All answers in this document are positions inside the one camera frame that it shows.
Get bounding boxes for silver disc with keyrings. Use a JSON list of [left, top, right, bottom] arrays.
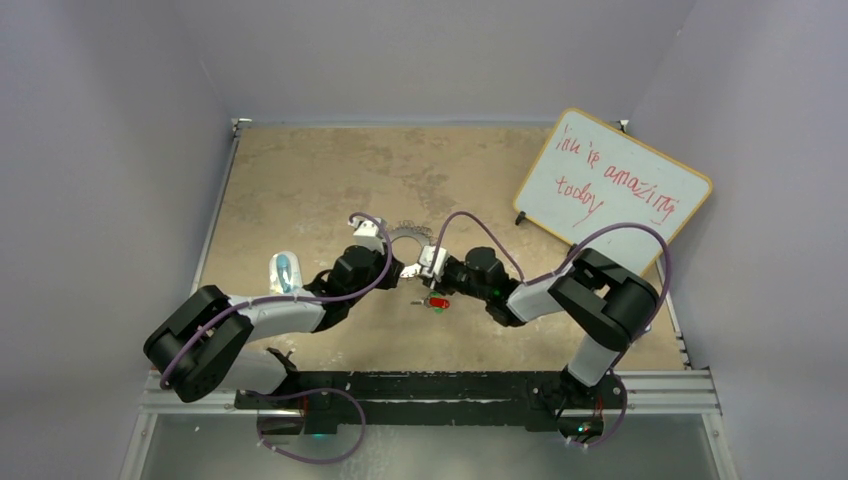
[[388, 220, 433, 280]]

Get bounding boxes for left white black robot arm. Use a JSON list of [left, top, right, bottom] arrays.
[[142, 245, 405, 409]]

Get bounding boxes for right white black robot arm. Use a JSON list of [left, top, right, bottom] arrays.
[[417, 246, 661, 407]]

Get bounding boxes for keys with red green tags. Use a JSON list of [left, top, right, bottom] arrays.
[[410, 291, 451, 314]]

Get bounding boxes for whiteboard with red writing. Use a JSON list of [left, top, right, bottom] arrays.
[[513, 108, 713, 273]]

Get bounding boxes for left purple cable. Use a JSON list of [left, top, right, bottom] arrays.
[[158, 211, 368, 465]]

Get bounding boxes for purple cable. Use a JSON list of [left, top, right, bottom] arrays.
[[158, 211, 368, 465], [427, 211, 673, 448]]

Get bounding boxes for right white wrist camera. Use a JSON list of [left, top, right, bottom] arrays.
[[418, 245, 449, 281]]

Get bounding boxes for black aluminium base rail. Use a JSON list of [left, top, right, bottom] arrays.
[[235, 371, 627, 438]]

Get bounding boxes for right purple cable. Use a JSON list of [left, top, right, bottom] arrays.
[[427, 211, 673, 448]]

